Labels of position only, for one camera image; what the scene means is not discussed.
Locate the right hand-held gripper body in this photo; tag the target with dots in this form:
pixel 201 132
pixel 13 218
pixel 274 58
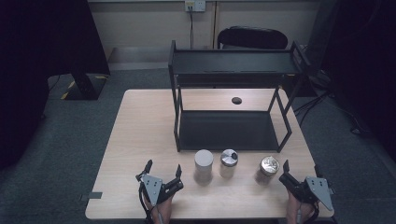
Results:
pixel 317 188

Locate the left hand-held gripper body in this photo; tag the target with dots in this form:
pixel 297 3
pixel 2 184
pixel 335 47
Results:
pixel 152 186

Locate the white cylindrical jar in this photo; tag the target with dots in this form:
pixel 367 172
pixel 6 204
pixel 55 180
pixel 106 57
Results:
pixel 204 161

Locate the glass jar with knobbed silver lid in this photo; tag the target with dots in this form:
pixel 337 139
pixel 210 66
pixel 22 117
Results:
pixel 229 158

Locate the black metal two-tier rack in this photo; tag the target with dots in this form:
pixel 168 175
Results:
pixel 233 62

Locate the person's left hand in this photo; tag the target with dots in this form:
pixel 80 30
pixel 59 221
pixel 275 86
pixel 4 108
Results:
pixel 165 210

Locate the person's right hand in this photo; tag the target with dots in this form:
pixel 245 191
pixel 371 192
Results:
pixel 294 208

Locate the grey tape strip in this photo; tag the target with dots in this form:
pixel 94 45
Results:
pixel 93 195

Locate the black stand base with yellow tape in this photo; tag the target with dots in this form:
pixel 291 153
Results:
pixel 88 87

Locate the dark curtain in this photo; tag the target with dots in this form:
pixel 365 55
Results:
pixel 37 62
pixel 367 62

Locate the black chair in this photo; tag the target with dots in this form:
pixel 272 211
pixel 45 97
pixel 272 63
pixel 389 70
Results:
pixel 252 38

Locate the grey cloth-covered stand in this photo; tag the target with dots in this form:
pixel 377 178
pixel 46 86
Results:
pixel 322 37

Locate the white wall socket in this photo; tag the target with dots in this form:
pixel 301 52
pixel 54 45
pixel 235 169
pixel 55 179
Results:
pixel 195 5

